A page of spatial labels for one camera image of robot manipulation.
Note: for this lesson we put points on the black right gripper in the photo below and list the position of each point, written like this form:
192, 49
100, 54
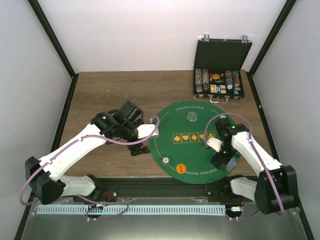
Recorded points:
225, 160

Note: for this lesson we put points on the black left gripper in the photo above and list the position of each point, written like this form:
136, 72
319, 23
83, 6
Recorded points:
143, 150

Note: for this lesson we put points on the blue patterned card deck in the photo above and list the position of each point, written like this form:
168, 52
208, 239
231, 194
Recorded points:
231, 164

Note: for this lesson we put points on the orange round blind button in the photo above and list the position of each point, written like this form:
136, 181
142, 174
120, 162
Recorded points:
181, 168

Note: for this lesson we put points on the clear round dealer button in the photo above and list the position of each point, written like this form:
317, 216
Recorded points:
192, 116

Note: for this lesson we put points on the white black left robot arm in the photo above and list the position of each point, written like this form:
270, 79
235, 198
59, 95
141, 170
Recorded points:
101, 130

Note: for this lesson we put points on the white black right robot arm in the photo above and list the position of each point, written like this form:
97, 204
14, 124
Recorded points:
276, 187

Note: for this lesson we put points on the round green poker mat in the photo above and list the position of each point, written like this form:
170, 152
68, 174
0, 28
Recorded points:
183, 142

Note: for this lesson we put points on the blue card box in case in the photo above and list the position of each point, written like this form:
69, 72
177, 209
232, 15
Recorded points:
221, 89

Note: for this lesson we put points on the yellow card box in case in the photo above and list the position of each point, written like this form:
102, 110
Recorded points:
213, 88

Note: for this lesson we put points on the chip row in case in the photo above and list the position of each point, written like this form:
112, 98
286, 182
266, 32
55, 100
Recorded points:
198, 80
236, 81
205, 80
229, 80

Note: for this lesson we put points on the black poker chip case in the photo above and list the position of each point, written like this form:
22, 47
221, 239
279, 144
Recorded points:
219, 56

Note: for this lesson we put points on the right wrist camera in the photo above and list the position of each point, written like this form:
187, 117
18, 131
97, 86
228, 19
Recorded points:
215, 144

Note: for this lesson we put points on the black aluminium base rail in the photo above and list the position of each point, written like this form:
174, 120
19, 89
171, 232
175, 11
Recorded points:
226, 190

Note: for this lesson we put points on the light blue slotted cable duct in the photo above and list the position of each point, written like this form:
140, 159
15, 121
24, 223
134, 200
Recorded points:
65, 209

